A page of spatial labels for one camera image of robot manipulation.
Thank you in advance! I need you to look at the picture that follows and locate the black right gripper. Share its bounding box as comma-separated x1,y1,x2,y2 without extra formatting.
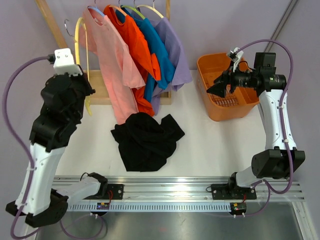
207,60,259,99

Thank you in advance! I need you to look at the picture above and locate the black t shirt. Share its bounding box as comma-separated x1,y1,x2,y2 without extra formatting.
111,112,185,172

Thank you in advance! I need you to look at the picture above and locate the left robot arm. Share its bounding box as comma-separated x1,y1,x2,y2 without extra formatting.
5,73,108,228

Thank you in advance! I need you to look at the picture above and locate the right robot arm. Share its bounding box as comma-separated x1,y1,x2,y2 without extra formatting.
207,48,306,200

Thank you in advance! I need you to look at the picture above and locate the lavender t shirt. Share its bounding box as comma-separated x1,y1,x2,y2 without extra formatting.
143,17,192,116

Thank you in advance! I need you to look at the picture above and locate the pink t shirt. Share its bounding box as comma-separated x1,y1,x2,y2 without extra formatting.
82,7,145,125

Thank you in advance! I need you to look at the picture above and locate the orange t shirt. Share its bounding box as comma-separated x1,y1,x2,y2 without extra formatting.
103,7,161,116

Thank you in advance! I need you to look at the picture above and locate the blue t shirt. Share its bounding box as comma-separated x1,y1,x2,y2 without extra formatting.
120,5,176,102

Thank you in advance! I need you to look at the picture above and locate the light blue hanger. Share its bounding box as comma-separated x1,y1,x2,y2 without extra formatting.
87,0,105,17

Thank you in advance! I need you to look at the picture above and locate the peach hanger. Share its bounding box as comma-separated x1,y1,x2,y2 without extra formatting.
106,4,127,16

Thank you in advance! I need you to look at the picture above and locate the green hanger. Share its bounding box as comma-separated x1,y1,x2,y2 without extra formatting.
120,4,146,20

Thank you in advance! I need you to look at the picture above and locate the cream hanger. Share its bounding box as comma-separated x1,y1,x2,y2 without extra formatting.
136,0,164,19

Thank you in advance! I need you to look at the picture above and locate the wooden clothes rack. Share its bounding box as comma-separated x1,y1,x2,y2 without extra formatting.
35,0,172,105

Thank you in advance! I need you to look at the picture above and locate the orange plastic basket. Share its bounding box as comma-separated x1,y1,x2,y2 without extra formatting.
196,53,259,122

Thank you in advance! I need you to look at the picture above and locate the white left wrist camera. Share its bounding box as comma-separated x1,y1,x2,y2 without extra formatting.
53,48,83,76

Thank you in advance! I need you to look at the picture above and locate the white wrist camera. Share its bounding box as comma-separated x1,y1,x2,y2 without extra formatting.
53,48,83,76
226,47,244,73

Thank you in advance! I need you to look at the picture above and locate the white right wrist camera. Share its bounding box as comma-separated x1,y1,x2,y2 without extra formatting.
226,47,244,73

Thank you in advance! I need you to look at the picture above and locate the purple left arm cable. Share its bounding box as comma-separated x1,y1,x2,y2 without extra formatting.
1,55,109,239

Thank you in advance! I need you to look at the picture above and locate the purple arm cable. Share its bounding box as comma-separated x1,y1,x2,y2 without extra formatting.
204,38,294,218
1,55,109,239

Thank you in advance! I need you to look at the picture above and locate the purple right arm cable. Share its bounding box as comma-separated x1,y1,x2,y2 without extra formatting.
204,38,294,218

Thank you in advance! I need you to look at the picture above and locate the aluminium mounting rail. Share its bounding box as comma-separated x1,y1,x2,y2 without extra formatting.
52,176,305,203

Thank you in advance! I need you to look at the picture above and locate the white slotted cable duct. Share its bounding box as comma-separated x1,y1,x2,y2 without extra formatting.
67,201,231,213

